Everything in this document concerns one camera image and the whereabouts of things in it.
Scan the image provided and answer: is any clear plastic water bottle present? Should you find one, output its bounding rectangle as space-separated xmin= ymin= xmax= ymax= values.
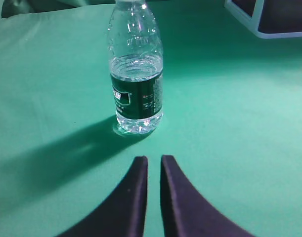
xmin=107 ymin=0 xmax=163 ymax=134

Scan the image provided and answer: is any white drawer cabinet frame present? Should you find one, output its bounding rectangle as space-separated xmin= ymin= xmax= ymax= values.
xmin=224 ymin=0 xmax=302 ymax=39

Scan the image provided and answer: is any green table cloth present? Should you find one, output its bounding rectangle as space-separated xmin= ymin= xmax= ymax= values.
xmin=0 ymin=0 xmax=302 ymax=237

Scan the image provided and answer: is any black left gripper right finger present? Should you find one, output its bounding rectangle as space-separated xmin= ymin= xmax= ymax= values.
xmin=160 ymin=155 xmax=252 ymax=237

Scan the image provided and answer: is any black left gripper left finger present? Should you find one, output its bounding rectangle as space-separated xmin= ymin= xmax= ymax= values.
xmin=59 ymin=156 xmax=148 ymax=237

